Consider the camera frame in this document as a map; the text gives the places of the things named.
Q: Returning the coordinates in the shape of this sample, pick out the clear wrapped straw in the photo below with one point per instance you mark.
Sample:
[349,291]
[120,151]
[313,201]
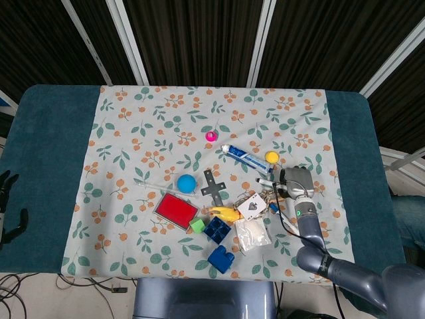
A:
[149,184]

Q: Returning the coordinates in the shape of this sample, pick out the blue fabric object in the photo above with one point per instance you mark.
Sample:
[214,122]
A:
[410,219]

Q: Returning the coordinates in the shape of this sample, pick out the red stamp pad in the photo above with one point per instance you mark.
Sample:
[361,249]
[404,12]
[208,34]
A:
[176,211]

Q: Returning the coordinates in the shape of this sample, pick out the grey robot torso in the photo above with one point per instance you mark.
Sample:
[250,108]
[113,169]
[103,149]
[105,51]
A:
[199,299]

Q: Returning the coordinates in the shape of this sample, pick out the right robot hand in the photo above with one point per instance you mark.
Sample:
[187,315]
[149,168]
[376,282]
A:
[299,182]

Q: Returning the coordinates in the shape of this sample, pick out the white metal frame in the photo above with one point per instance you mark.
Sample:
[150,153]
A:
[403,161]

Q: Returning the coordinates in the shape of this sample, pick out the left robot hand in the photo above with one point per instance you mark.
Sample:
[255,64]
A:
[5,189]

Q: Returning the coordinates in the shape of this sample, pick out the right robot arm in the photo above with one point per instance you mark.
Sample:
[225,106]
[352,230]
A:
[308,222]

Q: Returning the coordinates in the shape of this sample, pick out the teal table cover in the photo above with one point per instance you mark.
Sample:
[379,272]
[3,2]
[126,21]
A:
[50,149]

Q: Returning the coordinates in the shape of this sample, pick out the blue hollow building brick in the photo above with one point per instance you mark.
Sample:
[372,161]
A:
[217,230]

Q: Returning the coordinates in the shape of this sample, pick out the metal cross bracket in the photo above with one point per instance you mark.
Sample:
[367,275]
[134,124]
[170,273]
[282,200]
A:
[212,189]

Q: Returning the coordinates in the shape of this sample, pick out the floral print tablecloth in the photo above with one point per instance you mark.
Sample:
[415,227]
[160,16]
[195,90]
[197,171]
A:
[133,133]

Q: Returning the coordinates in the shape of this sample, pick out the blue capped marker pen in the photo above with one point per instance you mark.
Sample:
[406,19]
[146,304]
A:
[274,208]

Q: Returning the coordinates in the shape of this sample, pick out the blue ball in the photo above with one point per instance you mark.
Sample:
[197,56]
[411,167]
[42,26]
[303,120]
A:
[186,184]

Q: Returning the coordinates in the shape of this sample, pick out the black capped marker pen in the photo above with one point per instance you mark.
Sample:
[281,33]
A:
[264,181]

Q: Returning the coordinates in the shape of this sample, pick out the blue studded building brick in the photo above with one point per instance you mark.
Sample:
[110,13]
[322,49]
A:
[219,260]

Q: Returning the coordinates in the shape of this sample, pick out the yellow rubber toy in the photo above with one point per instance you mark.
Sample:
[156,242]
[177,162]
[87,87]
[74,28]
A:
[225,213]

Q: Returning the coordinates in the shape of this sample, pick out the gauze in clear packet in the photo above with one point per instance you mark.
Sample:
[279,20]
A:
[252,234]

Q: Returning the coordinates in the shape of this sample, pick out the yellow ball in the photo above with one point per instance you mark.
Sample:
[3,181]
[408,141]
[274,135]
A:
[271,157]

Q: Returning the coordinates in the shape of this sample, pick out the pink half ball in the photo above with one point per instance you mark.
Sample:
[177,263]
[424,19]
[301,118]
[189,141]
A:
[211,136]

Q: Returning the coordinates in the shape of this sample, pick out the green foam cube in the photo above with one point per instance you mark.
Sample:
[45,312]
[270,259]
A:
[197,226]

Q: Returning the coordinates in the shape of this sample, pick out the white double partition post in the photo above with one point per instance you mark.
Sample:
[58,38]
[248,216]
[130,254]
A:
[129,43]

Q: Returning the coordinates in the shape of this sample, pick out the blue white toothpaste tube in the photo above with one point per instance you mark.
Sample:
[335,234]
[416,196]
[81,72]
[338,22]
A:
[247,157]

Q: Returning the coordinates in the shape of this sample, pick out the ace of spades card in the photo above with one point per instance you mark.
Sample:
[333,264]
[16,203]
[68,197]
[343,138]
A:
[253,208]

